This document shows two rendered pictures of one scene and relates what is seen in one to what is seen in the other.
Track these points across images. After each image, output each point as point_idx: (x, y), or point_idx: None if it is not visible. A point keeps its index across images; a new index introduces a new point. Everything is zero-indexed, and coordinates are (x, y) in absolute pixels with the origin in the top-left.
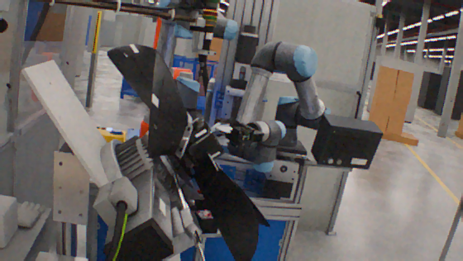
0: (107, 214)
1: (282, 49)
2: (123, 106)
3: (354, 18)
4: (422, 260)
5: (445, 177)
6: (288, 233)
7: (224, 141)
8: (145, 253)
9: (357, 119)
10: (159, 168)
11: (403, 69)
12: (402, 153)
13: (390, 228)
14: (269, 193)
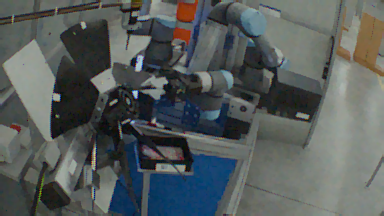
0: (39, 167)
1: (232, 9)
2: (161, 7)
3: None
4: (358, 180)
5: None
6: (237, 169)
7: (158, 94)
8: (54, 200)
9: (305, 77)
10: (83, 128)
11: (380, 16)
12: (373, 81)
13: (348, 148)
14: (230, 128)
